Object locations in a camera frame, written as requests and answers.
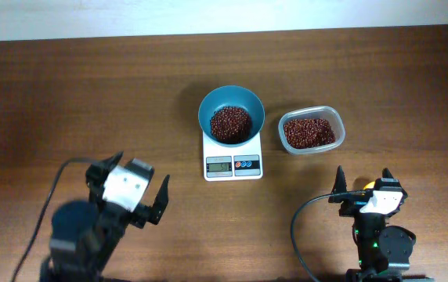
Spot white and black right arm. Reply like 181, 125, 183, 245
328, 166, 432, 282

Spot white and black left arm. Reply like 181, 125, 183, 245
39, 151, 170, 281

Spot white digital kitchen scale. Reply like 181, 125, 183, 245
202, 133, 263, 182

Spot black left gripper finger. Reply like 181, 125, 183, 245
90, 151, 124, 172
148, 175, 170, 225

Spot red beans in container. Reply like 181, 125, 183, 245
283, 118, 335, 149

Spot blue-grey plastic bowl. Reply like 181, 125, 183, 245
197, 85, 266, 144

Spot yellow plastic scoop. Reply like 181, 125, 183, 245
364, 182, 375, 190

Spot red beans in bowl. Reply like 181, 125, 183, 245
210, 107, 252, 144

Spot clear plastic bean container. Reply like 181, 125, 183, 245
278, 106, 345, 155

